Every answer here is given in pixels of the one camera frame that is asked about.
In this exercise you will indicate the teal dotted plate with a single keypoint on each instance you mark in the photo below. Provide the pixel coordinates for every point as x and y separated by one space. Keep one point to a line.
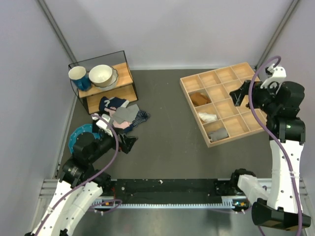
78 131

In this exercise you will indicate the brown rolled garment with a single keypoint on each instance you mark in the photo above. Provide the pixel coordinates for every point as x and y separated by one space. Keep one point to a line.
199 99

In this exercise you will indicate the scalloped white plate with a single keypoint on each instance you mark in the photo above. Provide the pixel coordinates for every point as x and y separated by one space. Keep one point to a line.
106 77

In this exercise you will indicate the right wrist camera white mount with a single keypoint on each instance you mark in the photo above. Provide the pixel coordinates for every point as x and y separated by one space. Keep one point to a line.
275 76

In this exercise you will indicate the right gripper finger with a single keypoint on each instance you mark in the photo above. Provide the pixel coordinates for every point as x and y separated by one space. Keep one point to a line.
237 100
237 92

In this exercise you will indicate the grey rolled garment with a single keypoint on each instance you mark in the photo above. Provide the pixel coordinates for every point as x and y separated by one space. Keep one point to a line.
218 135

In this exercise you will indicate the grey underwear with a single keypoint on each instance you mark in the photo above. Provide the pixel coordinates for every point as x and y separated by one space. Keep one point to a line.
128 114

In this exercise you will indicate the wooden compartment tray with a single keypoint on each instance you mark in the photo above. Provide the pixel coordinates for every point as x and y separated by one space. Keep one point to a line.
217 84

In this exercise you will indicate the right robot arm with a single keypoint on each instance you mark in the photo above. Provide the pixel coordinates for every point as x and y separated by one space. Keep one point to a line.
279 208

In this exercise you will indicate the blue mug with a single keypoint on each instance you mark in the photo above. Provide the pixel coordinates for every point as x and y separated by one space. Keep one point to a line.
79 77

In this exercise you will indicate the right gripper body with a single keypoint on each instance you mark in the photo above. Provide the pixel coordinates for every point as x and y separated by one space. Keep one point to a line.
259 96

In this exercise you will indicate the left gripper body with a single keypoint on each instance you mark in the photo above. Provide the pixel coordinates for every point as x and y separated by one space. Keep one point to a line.
121 143

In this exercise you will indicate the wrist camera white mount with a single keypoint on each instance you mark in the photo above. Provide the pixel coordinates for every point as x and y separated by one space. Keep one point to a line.
110 122
275 76

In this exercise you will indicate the navy patterned garment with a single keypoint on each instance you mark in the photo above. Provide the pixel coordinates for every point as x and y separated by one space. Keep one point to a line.
110 105

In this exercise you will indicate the white cable duct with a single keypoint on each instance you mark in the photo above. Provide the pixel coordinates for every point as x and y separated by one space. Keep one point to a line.
157 205

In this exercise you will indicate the black wire wooden shelf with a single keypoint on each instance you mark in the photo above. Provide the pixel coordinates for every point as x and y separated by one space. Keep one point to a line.
121 86

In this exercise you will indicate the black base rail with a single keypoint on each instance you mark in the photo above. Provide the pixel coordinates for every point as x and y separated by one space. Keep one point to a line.
169 191

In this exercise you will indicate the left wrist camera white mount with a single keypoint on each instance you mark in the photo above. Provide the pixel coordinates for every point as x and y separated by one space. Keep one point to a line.
110 122

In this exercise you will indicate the white rolled garment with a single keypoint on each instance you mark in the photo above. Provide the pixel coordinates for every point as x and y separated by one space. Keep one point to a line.
207 118

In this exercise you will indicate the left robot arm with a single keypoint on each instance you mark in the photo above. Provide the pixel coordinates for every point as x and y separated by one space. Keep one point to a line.
80 184

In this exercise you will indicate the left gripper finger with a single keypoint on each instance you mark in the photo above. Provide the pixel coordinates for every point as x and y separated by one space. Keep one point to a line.
127 148
131 140

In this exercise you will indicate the striped navy garment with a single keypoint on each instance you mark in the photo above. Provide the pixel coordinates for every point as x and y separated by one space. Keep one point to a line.
142 116

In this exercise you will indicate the cream bowl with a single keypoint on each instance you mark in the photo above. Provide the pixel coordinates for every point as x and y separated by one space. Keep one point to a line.
92 74

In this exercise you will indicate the pink garment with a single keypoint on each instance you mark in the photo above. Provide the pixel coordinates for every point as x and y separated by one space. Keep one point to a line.
123 125

